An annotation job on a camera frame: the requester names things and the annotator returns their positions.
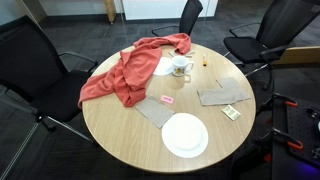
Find white ceramic mug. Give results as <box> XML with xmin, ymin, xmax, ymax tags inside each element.
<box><xmin>172</xmin><ymin>56</ymin><xmax>194</xmax><ymax>77</ymax></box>

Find small white plate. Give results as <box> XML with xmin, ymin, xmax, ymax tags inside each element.
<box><xmin>153</xmin><ymin>57</ymin><xmax>173</xmax><ymax>76</ymax></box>

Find large white plate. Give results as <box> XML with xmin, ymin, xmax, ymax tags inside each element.
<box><xmin>162</xmin><ymin>113</ymin><xmax>209</xmax><ymax>158</ymax></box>

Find pink sticky note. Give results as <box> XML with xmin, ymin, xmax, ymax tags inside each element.
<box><xmin>160</xmin><ymin>95</ymin><xmax>174</xmax><ymax>104</ymax></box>

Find red orange cloth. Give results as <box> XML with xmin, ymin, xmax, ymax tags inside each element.
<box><xmin>78</xmin><ymin>33</ymin><xmax>191</xmax><ymax>108</ymax></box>

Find round wooden table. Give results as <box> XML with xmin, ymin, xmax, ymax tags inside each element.
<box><xmin>82</xmin><ymin>44</ymin><xmax>256</xmax><ymax>173</ymax></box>

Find brown napkin under cloth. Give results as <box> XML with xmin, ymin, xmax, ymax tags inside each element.
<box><xmin>168</xmin><ymin>50</ymin><xmax>195</xmax><ymax>58</ymax></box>

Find orange marker pen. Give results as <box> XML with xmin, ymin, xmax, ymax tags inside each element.
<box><xmin>203</xmin><ymin>54</ymin><xmax>207</xmax><ymax>66</ymax></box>

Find black office chair far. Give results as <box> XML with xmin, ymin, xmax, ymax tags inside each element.
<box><xmin>151</xmin><ymin>0</ymin><xmax>204</xmax><ymax>38</ymax></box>

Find black office chair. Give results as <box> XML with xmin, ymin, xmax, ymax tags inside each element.
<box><xmin>223</xmin><ymin>0</ymin><xmax>320</xmax><ymax>90</ymax></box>
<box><xmin>151</xmin><ymin>0</ymin><xmax>204</xmax><ymax>38</ymax></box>
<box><xmin>0</xmin><ymin>16</ymin><xmax>92</xmax><ymax>129</ymax></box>

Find black office chair left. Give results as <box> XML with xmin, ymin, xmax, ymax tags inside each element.
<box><xmin>0</xmin><ymin>16</ymin><xmax>92</xmax><ymax>129</ymax></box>

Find black office chair right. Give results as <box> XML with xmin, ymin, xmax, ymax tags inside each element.
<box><xmin>223</xmin><ymin>0</ymin><xmax>320</xmax><ymax>90</ymax></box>

